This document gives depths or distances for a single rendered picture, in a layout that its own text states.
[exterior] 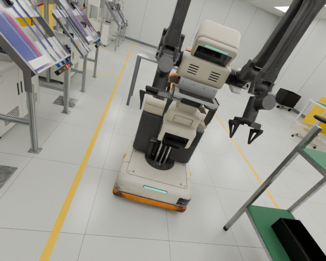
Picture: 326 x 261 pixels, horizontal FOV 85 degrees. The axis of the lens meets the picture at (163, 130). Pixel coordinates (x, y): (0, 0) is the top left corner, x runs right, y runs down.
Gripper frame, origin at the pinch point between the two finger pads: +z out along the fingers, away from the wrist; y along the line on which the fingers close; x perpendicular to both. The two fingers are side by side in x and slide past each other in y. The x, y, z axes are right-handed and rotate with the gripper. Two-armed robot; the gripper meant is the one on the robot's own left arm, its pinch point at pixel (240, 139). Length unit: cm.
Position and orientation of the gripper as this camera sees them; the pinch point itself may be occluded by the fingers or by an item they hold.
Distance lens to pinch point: 88.5
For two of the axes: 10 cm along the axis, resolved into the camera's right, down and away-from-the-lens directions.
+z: -3.3, 9.4, 1.0
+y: 9.3, 3.1, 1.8
